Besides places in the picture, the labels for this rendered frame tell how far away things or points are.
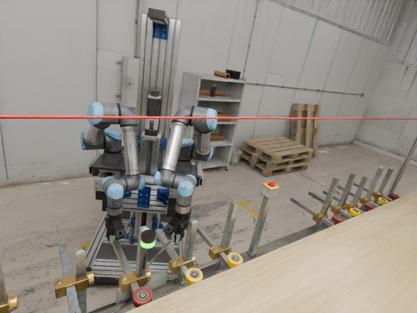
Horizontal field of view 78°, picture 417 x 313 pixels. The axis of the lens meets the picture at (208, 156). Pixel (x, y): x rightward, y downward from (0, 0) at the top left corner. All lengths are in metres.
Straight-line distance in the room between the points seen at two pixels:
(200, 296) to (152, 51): 1.48
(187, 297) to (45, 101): 2.88
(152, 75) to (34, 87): 1.92
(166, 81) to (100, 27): 1.83
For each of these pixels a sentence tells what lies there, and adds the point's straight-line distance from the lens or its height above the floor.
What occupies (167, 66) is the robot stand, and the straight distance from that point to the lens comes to 1.88.
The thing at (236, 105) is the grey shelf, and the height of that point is 1.15.
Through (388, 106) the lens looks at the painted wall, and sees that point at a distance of 8.91.
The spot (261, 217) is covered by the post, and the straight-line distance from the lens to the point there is 1.63.
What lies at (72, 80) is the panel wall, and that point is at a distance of 3.56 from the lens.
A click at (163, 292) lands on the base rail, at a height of 0.70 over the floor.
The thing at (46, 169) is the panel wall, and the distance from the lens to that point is 3.88.
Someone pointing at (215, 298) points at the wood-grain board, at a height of 0.90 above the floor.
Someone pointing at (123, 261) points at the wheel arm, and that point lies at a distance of 1.43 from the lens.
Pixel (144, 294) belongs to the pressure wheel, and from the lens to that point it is 1.23.
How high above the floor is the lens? 1.87
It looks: 22 degrees down
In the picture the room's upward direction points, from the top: 10 degrees clockwise
